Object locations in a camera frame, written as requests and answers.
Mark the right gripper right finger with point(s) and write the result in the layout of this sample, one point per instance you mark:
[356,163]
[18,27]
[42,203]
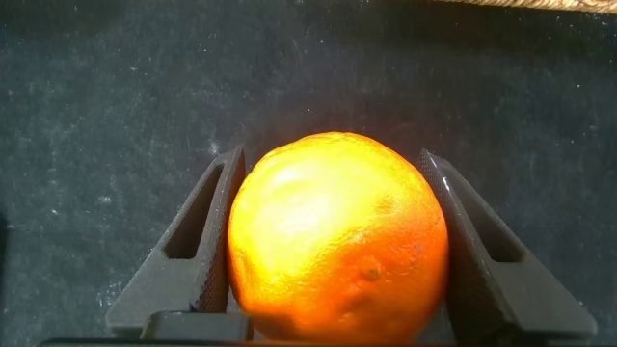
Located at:
[520,289]

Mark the orange fruit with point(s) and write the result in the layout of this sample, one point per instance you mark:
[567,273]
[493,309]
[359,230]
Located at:
[337,241]

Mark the wicker basket holding food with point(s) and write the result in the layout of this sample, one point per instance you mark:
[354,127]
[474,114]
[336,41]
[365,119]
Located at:
[554,5]

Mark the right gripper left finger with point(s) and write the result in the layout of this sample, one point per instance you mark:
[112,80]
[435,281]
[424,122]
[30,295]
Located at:
[169,284]

